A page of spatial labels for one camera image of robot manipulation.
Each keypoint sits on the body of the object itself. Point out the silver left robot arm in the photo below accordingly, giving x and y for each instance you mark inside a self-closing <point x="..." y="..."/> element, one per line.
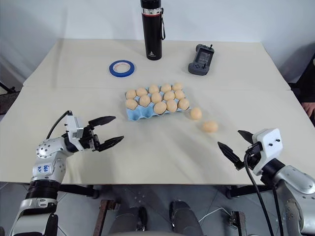
<point x="45" y="162"/>

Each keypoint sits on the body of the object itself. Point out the grey handheld controller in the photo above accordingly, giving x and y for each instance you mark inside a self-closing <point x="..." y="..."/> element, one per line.
<point x="200" y="61"/>

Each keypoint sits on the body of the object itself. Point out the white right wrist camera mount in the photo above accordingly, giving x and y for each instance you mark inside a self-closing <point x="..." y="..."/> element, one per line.
<point x="269" y="145"/>

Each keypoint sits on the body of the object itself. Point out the blue tape roll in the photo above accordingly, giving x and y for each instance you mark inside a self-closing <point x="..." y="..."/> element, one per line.
<point x="113" y="71"/>

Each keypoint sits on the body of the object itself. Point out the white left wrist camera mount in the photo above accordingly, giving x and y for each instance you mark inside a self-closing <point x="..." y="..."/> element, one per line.
<point x="73" y="127"/>

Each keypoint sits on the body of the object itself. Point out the black stand legs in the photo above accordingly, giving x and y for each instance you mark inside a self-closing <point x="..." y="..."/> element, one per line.
<point x="7" y="98"/>

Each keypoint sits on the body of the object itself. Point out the person in dark clothes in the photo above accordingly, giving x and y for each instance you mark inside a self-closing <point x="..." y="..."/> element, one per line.
<point x="306" y="76"/>

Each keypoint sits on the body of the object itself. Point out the bystander bare hand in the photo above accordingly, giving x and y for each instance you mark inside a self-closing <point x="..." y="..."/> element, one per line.
<point x="309" y="107"/>

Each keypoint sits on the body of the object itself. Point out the dark rounded shape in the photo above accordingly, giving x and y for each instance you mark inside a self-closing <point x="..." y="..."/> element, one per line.
<point x="137" y="218"/>
<point x="182" y="216"/>

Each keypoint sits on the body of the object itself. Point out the blue egg carton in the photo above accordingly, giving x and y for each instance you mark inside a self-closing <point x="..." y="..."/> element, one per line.
<point x="137" y="115"/>

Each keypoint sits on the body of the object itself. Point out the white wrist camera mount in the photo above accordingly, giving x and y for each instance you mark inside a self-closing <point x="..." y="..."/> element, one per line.
<point x="269" y="145"/>
<point x="73" y="127"/>

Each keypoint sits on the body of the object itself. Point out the black table leg with caster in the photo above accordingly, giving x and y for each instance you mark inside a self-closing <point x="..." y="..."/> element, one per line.
<point x="242" y="190"/>
<point x="81" y="190"/>

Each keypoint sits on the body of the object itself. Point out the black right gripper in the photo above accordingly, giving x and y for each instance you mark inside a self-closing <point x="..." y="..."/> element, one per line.
<point x="253" y="158"/>

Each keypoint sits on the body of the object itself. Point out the beige egg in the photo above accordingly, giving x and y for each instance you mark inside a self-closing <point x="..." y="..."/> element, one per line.
<point x="196" y="113"/>
<point x="177" y="86"/>
<point x="131" y="104"/>
<point x="166" y="87"/>
<point x="171" y="105"/>
<point x="144" y="100"/>
<point x="210" y="126"/>
<point x="169" y="95"/>
<point x="160" y="107"/>
<point x="141" y="91"/>
<point x="183" y="104"/>
<point x="179" y="94"/>
<point x="131" y="94"/>
<point x="156" y="97"/>
<point x="153" y="88"/>

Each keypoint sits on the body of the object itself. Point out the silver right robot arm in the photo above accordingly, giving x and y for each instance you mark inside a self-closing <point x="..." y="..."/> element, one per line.
<point x="295" y="186"/>

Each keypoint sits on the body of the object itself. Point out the rusty metal bracket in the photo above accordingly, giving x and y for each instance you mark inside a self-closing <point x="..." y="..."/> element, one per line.
<point x="238" y="222"/>
<point x="105" y="214"/>

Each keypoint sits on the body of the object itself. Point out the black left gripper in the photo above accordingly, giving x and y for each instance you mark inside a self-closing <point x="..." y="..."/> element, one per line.
<point x="89" y="138"/>

